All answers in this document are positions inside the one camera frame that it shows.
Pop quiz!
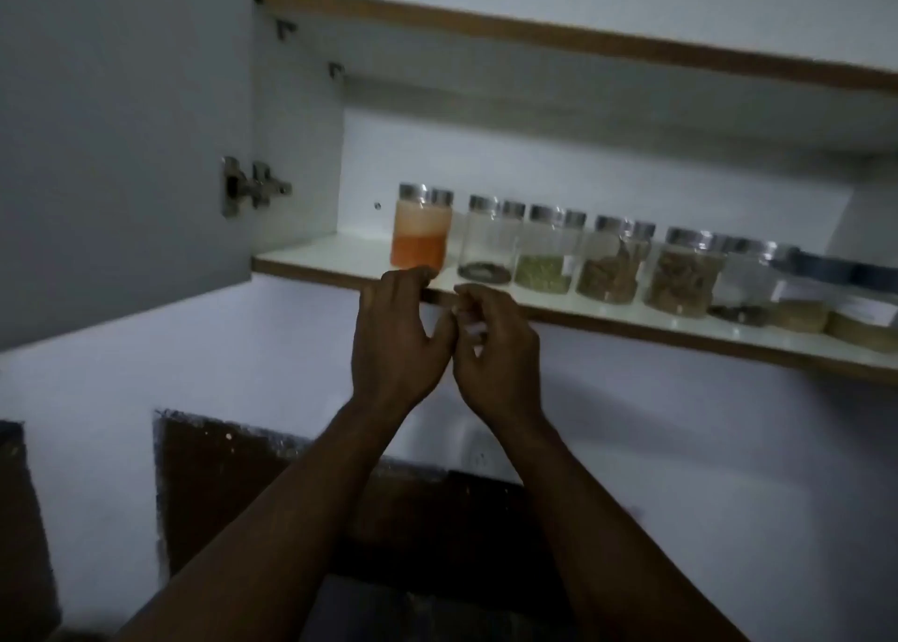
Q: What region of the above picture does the metal cabinet door hinge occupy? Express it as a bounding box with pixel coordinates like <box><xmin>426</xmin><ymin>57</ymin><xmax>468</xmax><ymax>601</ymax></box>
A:
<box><xmin>221</xmin><ymin>156</ymin><xmax>293</xmax><ymax>219</ymax></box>

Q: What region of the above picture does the person's right hand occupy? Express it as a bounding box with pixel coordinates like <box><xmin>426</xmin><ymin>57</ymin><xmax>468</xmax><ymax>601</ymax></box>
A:
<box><xmin>452</xmin><ymin>284</ymin><xmax>546</xmax><ymax>433</ymax></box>

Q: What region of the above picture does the row of glass spice jars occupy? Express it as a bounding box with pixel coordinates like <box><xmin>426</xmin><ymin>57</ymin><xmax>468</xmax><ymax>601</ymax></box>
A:
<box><xmin>389</xmin><ymin>182</ymin><xmax>802</xmax><ymax>328</ymax></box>

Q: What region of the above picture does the white wood-edged cabinet shelf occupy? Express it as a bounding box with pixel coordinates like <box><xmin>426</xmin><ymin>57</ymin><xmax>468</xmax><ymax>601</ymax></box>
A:
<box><xmin>254</xmin><ymin>0</ymin><xmax>898</xmax><ymax>153</ymax></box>

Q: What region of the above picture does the white cabinet door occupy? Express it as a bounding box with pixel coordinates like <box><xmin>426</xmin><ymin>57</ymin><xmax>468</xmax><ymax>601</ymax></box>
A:
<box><xmin>0</xmin><ymin>0</ymin><xmax>256</xmax><ymax>352</ymax></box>

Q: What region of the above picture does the white wall cabinet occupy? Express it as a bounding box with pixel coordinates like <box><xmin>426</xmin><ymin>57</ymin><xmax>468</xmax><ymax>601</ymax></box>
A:
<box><xmin>251</xmin><ymin>0</ymin><xmax>898</xmax><ymax>387</ymax></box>

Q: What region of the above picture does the person's left hand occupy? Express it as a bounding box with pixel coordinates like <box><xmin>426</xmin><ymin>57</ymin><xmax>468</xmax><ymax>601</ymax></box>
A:
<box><xmin>350</xmin><ymin>266</ymin><xmax>459</xmax><ymax>415</ymax></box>

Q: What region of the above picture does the dark brown stone slab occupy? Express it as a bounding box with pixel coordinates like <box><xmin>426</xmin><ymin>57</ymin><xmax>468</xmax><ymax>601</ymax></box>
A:
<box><xmin>153</xmin><ymin>409</ymin><xmax>583</xmax><ymax>635</ymax></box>

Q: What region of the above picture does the wide dark-lidded plastic container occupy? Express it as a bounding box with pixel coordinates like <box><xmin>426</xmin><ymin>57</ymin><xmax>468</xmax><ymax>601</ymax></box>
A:
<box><xmin>826</xmin><ymin>267</ymin><xmax>898</xmax><ymax>355</ymax></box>
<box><xmin>770</xmin><ymin>247</ymin><xmax>898</xmax><ymax>335</ymax></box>

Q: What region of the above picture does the person's left forearm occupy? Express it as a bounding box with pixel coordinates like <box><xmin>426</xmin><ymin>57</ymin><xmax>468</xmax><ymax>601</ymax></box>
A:
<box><xmin>111</xmin><ymin>399</ymin><xmax>416</xmax><ymax>642</ymax></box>

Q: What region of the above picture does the person's right forearm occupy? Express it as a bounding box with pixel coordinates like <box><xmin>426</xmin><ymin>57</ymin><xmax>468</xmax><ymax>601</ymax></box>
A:
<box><xmin>491</xmin><ymin>413</ymin><xmax>748</xmax><ymax>642</ymax></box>

